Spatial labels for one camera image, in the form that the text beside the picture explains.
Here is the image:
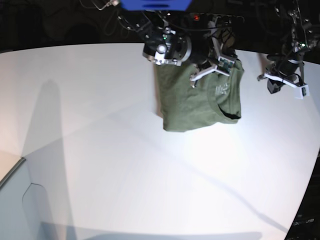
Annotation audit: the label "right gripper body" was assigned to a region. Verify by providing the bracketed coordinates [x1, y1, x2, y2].
[189, 20, 237, 88]

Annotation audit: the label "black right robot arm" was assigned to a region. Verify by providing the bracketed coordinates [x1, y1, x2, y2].
[92, 0, 236, 87]

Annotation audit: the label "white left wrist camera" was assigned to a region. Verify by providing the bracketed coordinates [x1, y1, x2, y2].
[294, 84, 310, 100]

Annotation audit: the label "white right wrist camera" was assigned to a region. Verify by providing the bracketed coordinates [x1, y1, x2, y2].
[216, 55, 236, 77]

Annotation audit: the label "white power strip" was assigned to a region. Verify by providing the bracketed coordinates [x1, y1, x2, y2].
[190, 12, 245, 24]

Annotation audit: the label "black device with label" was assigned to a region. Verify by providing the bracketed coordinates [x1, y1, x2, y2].
[285, 158, 320, 240]

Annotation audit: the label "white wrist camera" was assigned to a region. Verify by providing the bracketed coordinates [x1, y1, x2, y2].
[294, 84, 310, 100]
[216, 55, 236, 77]

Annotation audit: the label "green t-shirt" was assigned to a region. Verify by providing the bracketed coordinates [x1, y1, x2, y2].
[154, 59, 245, 133]

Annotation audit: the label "blue plastic box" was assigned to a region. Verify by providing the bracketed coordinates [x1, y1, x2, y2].
[120, 0, 192, 11]

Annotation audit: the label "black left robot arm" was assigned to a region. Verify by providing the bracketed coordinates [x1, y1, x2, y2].
[254, 0, 320, 99]

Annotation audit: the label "black hanging cables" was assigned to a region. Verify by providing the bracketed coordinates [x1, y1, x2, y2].
[215, 21, 237, 48]

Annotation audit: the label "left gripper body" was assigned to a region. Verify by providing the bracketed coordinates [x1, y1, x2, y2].
[257, 59, 306, 88]

